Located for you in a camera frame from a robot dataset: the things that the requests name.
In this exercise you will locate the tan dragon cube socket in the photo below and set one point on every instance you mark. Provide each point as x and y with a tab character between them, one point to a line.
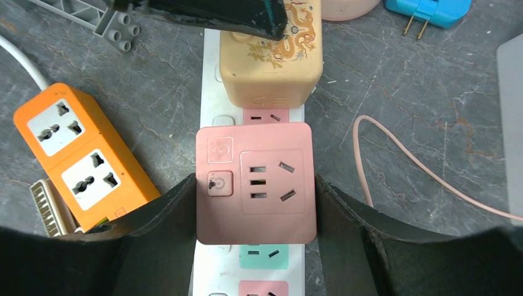
261	73

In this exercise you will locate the long white power strip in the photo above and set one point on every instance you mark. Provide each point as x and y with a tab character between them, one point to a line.
224	269

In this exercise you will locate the grey lego truss piece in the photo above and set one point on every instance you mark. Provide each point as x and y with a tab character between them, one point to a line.
116	28

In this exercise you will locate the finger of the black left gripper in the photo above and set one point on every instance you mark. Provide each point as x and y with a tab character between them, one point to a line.
261	18

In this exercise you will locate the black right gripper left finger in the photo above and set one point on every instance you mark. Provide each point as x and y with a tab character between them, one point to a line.
148	251

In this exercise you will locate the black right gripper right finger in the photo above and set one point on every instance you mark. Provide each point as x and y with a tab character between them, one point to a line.
365	252

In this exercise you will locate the wooden comb ruler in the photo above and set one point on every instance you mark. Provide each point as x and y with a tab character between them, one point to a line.
54	213

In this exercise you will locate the pink cube socket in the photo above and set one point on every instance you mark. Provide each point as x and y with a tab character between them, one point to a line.
255	184

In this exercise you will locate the blue adapter plug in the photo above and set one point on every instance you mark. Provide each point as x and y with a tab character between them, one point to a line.
440	13

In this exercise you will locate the white adapter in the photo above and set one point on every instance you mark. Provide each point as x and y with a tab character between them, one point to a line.
509	63

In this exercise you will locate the orange power strip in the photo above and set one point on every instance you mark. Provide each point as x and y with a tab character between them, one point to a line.
86	159

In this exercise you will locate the pink round socket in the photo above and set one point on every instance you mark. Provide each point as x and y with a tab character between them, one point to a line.
343	10

